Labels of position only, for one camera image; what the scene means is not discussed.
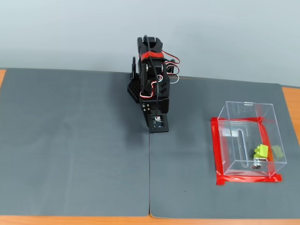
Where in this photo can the metal box lock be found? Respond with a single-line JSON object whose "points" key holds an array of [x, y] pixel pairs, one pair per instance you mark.
{"points": [[256, 166]]}

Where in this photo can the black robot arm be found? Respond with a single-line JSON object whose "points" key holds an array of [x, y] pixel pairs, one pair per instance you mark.
{"points": [[152, 45]]}

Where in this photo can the red tape band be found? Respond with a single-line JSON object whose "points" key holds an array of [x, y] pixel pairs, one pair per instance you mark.
{"points": [[152, 55]]}

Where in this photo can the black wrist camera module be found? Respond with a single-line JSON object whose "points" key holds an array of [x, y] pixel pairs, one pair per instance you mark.
{"points": [[165, 128]]}

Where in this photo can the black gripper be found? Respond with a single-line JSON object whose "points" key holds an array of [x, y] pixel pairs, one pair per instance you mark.
{"points": [[146, 110]]}

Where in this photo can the transparent acrylic box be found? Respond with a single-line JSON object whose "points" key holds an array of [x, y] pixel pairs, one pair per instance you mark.
{"points": [[277, 131]]}

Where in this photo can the green lego block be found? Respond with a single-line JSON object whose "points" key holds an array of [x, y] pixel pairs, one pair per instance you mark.
{"points": [[263, 151]]}

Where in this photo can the black table clamp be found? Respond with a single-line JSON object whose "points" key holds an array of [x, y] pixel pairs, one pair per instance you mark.
{"points": [[134, 63], [172, 62]]}

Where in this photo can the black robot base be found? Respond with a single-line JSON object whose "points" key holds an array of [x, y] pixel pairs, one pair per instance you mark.
{"points": [[133, 90]]}

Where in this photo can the grey mat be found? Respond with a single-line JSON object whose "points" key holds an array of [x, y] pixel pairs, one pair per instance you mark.
{"points": [[70, 152], [187, 152]]}

